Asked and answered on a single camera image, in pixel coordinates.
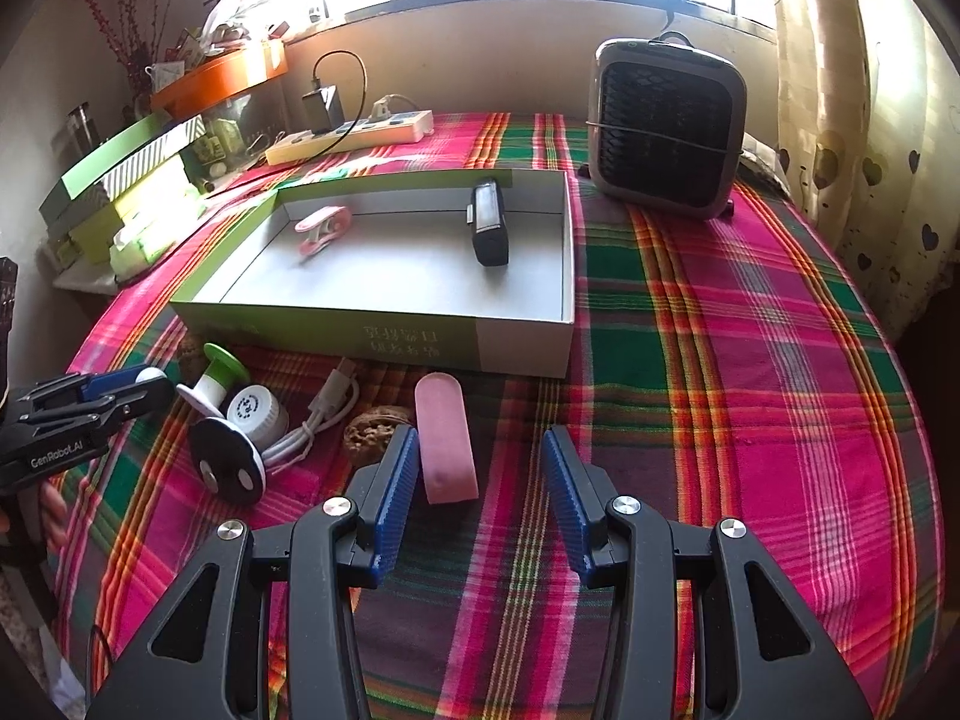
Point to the plaid tablecloth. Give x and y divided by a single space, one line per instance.
712 390

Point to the light green packages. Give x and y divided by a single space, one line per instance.
154 232

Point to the green and white cardboard box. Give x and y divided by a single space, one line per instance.
375 262

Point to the heart print curtain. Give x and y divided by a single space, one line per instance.
847 127

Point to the red flower branches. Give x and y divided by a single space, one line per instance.
124 30

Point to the person's left hand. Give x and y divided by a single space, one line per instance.
54 510

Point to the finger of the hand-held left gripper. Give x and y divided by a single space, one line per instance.
112 384
142 399

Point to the green and white spool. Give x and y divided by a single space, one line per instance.
217 382

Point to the clear glass tank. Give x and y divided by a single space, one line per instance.
225 135

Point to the pink oblong case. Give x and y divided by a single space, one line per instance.
446 442

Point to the black cylinder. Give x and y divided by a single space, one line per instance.
489 229

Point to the cream power strip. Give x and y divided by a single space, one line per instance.
352 136

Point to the orange tray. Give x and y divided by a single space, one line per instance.
217 79

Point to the pink clip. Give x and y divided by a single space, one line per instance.
330 219

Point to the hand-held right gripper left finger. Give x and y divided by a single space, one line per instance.
397 495

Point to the brown walnut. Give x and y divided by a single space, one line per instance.
193 352
375 439

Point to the black charger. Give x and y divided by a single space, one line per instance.
321 111

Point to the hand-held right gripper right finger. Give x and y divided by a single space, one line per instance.
562 495

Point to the pile of packets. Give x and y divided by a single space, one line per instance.
225 22

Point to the white plug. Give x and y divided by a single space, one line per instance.
386 109

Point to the green striped gift box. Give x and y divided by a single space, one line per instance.
127 157

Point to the glass jar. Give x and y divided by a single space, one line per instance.
84 127

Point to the grey space heater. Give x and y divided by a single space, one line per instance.
660 127

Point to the white round cap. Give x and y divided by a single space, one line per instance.
255 409

